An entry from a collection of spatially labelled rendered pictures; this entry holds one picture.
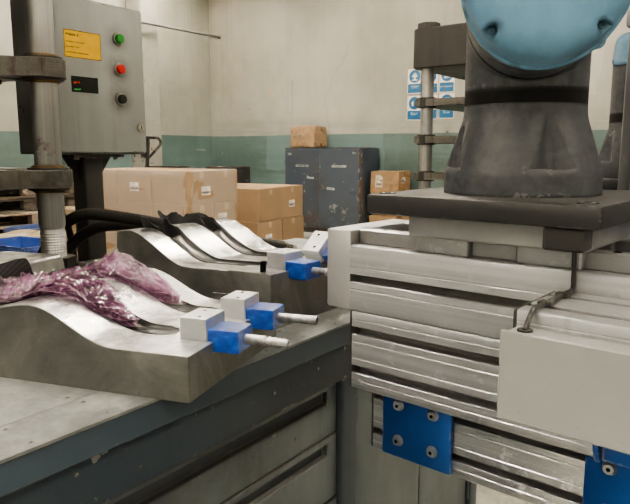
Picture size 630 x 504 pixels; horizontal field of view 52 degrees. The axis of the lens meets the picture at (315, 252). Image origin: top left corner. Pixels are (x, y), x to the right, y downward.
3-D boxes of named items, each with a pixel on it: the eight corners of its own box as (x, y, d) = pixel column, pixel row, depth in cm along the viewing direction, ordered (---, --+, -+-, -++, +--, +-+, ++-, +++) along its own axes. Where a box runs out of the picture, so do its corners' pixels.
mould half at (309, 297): (358, 300, 121) (359, 229, 119) (271, 331, 100) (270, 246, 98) (177, 271, 150) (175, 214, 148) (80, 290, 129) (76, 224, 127)
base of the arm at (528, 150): (621, 191, 65) (628, 92, 64) (571, 200, 54) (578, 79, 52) (483, 186, 75) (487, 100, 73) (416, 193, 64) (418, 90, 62)
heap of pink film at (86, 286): (195, 300, 95) (193, 249, 94) (123, 332, 79) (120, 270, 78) (52, 289, 104) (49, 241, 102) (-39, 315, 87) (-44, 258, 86)
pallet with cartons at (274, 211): (304, 258, 647) (304, 184, 635) (260, 272, 575) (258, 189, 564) (209, 250, 703) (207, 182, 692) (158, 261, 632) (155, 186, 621)
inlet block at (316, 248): (387, 259, 111) (378, 236, 107) (375, 279, 108) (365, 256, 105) (325, 251, 118) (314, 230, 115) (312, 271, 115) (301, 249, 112)
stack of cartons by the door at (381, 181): (441, 239, 785) (443, 171, 772) (429, 242, 759) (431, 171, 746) (381, 234, 836) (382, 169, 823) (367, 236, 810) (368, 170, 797)
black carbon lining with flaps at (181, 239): (314, 265, 119) (314, 214, 117) (257, 279, 106) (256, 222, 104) (184, 248, 139) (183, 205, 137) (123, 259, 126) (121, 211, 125)
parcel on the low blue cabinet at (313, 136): (328, 147, 856) (328, 125, 852) (313, 147, 830) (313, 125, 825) (303, 147, 881) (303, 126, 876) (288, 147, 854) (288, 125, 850)
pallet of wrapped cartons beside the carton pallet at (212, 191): (248, 276, 552) (246, 167, 537) (182, 294, 486) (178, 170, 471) (148, 263, 617) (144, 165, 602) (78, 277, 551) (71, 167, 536)
